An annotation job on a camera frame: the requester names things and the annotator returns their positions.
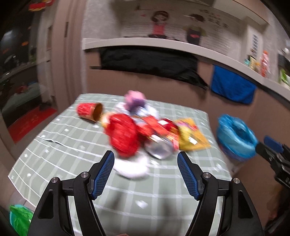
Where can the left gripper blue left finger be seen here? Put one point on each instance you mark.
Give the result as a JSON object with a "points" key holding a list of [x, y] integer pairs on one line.
{"points": [[100, 173]]}

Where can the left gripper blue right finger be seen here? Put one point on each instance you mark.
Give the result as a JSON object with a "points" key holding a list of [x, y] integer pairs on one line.
{"points": [[191, 174]]}

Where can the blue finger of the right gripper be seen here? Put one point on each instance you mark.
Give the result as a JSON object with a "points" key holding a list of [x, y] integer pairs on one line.
{"points": [[274, 145]]}

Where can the yellow snack bag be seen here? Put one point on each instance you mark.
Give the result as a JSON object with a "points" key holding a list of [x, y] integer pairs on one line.
{"points": [[190, 137]]}

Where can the white tissue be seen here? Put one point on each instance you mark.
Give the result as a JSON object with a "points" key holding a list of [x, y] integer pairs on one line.
{"points": [[135, 168]]}

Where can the red plastic bag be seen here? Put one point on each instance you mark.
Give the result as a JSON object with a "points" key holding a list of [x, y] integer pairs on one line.
{"points": [[123, 135]]}

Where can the blue lined trash bin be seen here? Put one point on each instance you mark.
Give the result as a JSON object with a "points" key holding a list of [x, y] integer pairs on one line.
{"points": [[235, 138]]}

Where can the silver foil snack bag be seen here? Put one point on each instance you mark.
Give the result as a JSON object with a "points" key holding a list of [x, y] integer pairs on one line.
{"points": [[160, 147]]}

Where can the green checked tablecloth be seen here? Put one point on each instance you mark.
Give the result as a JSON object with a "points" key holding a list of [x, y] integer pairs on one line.
{"points": [[158, 204]]}

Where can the red paper cup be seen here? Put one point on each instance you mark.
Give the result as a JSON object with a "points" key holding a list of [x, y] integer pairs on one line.
{"points": [[90, 111]]}

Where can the red snack packet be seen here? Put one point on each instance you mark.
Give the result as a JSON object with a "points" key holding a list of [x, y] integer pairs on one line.
{"points": [[161, 127]]}

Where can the pink purple wrapper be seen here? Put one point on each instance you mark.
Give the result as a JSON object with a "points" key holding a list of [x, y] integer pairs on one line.
{"points": [[134, 99]]}

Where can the blue hanging towel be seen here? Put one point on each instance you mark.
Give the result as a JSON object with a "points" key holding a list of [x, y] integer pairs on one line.
{"points": [[232, 86]]}

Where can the black dish rack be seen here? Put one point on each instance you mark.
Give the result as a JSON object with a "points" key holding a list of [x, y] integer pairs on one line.
{"points": [[284, 63]]}

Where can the orange bottle on counter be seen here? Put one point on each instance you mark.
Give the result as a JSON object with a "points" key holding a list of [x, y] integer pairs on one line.
{"points": [[264, 64]]}

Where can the green plastic bag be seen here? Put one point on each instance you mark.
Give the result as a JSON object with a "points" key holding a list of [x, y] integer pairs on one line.
{"points": [[20, 218]]}

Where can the red floor mat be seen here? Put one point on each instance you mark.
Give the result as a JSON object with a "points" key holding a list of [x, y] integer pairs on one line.
{"points": [[29, 121]]}

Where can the black hanging cloth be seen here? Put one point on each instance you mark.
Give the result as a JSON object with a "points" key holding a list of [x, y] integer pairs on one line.
{"points": [[162, 62]]}

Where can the cartoon couple wall sticker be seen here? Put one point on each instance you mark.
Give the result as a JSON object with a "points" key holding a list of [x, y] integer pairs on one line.
{"points": [[189, 30]]}

